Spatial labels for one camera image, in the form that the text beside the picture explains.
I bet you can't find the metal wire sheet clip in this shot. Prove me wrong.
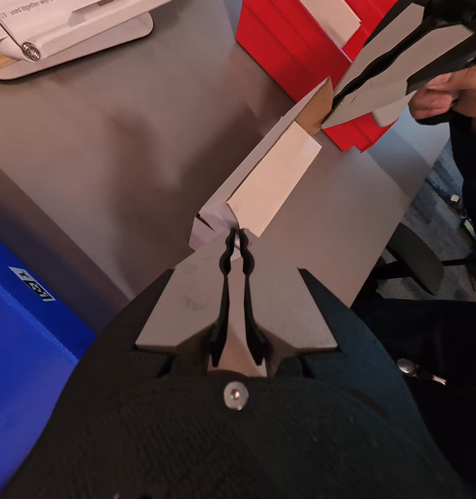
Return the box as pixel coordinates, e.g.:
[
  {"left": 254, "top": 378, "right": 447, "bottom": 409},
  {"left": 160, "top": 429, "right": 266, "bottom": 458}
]
[{"left": 0, "top": 6, "right": 42, "bottom": 62}]

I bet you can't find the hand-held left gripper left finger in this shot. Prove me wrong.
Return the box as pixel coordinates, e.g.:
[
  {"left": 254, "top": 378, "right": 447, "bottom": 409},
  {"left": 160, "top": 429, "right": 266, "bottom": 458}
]
[{"left": 136, "top": 229, "right": 236, "bottom": 368}]

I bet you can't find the blue plastic bin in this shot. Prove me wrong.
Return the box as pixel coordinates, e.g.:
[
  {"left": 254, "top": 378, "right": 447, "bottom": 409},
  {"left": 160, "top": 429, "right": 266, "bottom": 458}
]
[{"left": 0, "top": 230, "right": 97, "bottom": 499}]

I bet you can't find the person's right hand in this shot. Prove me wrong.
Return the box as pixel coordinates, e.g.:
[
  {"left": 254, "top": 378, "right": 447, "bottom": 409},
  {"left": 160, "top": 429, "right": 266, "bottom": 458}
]
[{"left": 408, "top": 60, "right": 476, "bottom": 130}]

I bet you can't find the red plastic bin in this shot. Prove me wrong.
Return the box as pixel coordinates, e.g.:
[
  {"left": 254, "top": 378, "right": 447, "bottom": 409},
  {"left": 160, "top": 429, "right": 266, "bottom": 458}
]
[{"left": 236, "top": 0, "right": 411, "bottom": 153}]

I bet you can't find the printed instruction sheet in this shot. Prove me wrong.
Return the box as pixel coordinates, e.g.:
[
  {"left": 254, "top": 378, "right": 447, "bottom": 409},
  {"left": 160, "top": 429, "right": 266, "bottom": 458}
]
[{"left": 0, "top": 0, "right": 172, "bottom": 43}]

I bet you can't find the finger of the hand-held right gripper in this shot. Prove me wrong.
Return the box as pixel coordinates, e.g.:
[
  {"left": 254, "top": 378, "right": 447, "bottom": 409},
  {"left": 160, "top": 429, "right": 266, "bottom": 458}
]
[
  {"left": 321, "top": 23, "right": 475, "bottom": 129},
  {"left": 331, "top": 2, "right": 425, "bottom": 108}
]

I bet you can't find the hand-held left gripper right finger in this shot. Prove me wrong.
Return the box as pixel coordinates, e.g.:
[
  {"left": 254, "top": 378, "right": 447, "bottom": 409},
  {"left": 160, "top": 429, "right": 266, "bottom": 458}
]
[{"left": 239, "top": 229, "right": 338, "bottom": 372}]

